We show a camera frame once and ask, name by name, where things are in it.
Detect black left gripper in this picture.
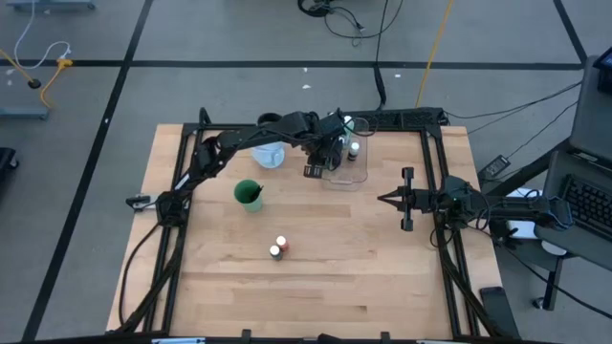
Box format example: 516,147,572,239
303,128,348,181

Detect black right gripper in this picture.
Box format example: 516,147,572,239
377,167,434,231

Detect clear plastic bin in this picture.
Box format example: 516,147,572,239
318,117,370,192

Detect white cylindrical container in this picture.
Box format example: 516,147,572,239
250,112,288,170

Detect black power strip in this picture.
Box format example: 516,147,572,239
351,107,450,129

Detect green plastic cup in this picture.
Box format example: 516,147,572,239
232,179,266,214

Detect black power adapter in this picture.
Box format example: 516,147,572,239
477,153,513,182

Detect white paper sheet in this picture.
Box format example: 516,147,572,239
501,187,546,240

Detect black foot pedal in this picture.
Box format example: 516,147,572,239
479,285,521,339

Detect black computer keyboard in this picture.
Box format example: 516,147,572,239
557,174,612,243

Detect black computer desk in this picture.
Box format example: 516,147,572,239
533,54,612,312

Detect silver aluminium extrusion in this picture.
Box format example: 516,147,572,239
150,336,208,344

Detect grey metal stand base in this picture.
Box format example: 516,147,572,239
7,0,97,11
0,105,52,120

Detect black equipment caster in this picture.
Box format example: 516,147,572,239
0,146,20,185

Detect black aluminium table frame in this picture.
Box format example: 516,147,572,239
113,107,508,344

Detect black floor cable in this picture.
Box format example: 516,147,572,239
374,0,407,112

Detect long yellow cord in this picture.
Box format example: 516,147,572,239
414,0,456,109

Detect small black silver bracket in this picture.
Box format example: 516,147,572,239
126,193,159,211

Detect yellow extension cord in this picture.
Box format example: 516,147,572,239
0,47,76,110

